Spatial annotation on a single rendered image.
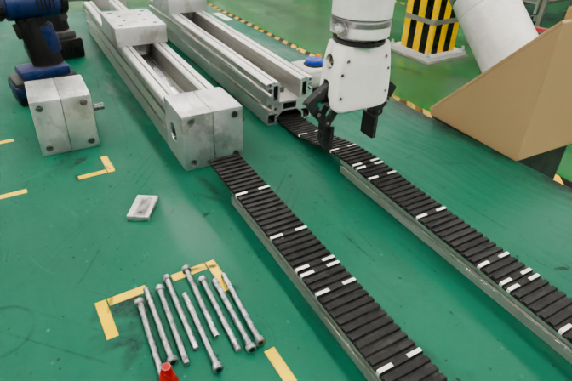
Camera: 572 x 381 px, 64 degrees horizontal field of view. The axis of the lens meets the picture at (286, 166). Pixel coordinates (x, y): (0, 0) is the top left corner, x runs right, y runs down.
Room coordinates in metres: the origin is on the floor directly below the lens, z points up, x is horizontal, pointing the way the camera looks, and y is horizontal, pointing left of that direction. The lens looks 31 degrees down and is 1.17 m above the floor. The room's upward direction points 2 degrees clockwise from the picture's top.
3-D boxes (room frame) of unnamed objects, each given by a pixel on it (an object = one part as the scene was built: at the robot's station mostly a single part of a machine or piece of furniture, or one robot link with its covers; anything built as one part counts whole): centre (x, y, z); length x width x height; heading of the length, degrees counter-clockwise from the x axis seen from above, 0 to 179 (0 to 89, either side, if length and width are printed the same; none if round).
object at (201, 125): (0.69, 0.13, 0.83); 0.12 x 0.09 x 0.10; 121
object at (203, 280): (0.34, 0.06, 0.78); 0.11 x 0.01 x 0.01; 29
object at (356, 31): (0.66, -0.09, 1.01); 0.09 x 0.08 x 0.03; 121
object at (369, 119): (0.68, -0.14, 0.86); 0.03 x 0.03 x 0.07; 31
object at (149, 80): (1.06, 0.37, 0.82); 0.80 x 0.10 x 0.09; 31
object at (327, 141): (0.63, -0.05, 0.86); 0.03 x 0.03 x 0.07; 31
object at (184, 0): (1.37, 0.33, 0.87); 0.16 x 0.11 x 0.07; 31
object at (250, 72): (1.16, 0.20, 0.82); 0.80 x 0.10 x 0.09; 31
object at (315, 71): (0.98, -0.05, 0.81); 0.10 x 0.08 x 0.06; 121
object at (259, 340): (0.34, 0.04, 0.78); 0.11 x 0.01 x 0.01; 28
